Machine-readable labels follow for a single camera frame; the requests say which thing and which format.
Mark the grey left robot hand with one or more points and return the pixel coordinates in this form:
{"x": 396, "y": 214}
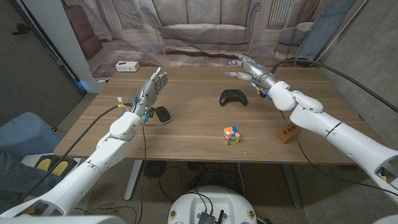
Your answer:
{"x": 150, "y": 90}

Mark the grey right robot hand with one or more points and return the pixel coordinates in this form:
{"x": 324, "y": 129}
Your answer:
{"x": 259, "y": 73}

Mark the black game controller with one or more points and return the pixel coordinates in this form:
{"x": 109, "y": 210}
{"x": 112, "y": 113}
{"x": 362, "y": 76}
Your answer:
{"x": 233, "y": 98}

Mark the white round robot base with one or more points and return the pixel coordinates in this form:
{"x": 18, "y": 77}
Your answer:
{"x": 189, "y": 205}

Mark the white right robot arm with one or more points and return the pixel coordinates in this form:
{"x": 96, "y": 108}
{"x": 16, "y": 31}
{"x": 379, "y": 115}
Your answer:
{"x": 342, "y": 137}

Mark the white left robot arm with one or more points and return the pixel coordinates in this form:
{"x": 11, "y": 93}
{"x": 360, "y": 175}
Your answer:
{"x": 93, "y": 168}

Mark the multicoloured rubik's cube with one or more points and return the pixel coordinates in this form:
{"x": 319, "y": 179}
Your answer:
{"x": 231, "y": 136}

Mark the black flat handheld device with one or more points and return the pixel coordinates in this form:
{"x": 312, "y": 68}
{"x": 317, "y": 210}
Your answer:
{"x": 163, "y": 115}

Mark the white power box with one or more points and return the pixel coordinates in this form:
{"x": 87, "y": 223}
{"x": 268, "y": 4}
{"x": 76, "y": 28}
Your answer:
{"x": 127, "y": 66}

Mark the small wooden block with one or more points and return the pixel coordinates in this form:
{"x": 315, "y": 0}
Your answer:
{"x": 287, "y": 134}

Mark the printed sofa room backdrop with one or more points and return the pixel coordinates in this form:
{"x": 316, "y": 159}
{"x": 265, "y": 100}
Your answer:
{"x": 205, "y": 31}

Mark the black round floor fan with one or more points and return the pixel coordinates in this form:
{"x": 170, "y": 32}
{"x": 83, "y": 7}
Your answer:
{"x": 155, "y": 169}

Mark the white table leg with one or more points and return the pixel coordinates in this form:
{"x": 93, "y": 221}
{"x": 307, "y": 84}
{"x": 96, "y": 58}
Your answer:
{"x": 292, "y": 186}
{"x": 133, "y": 180}

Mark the black yellow foot pedal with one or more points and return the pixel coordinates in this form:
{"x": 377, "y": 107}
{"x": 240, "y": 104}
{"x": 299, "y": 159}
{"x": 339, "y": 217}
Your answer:
{"x": 60, "y": 168}

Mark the blue plastic bin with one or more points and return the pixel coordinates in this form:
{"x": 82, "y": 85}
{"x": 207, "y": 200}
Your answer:
{"x": 28, "y": 130}

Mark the white robot torso edge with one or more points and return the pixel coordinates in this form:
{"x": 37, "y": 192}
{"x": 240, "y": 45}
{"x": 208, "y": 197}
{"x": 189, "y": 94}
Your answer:
{"x": 62, "y": 220}

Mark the person's leg in jeans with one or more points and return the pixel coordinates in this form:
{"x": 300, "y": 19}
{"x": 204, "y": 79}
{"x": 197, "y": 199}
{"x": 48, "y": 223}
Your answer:
{"x": 21, "y": 183}

